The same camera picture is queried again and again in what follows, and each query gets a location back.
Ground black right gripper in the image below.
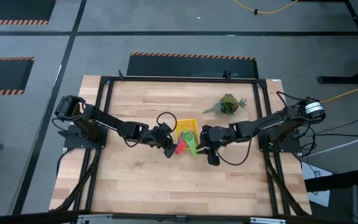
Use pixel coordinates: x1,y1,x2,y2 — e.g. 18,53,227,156
196,124,237,167

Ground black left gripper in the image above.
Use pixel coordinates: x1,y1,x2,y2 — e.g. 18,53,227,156
144,121,178,159

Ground green plastic measuring cup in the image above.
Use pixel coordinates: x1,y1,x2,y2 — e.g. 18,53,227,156
181,130,199,157

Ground red plastic measuring cup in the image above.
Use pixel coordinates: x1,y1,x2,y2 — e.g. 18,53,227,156
173,138,189,156

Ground yellow plastic basket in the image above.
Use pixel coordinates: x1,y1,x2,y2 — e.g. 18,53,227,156
174,118,200,147

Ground small artificial green plant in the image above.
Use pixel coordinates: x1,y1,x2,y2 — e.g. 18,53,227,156
202,93,249,116

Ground black striped-edge floor mat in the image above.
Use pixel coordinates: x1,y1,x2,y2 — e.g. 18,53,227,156
0,56,35,97
126,52,260,80
0,0,57,26

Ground white paper sheet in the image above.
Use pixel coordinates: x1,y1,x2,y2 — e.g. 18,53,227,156
301,162,331,208

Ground black desk leg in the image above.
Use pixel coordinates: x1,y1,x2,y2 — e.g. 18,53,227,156
317,0,358,85

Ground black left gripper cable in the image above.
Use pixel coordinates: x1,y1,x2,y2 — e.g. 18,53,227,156
155,111,178,135

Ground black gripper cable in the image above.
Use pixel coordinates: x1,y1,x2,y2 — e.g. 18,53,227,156
215,136,254,167
155,111,178,135

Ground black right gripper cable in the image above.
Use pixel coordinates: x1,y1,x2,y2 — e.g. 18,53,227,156
215,136,254,167

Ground black aluminium table frame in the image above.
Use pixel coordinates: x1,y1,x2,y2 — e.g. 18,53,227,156
53,70,311,218

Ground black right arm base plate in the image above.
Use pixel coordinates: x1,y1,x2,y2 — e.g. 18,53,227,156
257,133,303,154

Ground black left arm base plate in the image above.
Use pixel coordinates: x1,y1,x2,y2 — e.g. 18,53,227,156
57,123,108,150

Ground white cable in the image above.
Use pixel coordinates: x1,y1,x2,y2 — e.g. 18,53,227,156
313,129,358,157

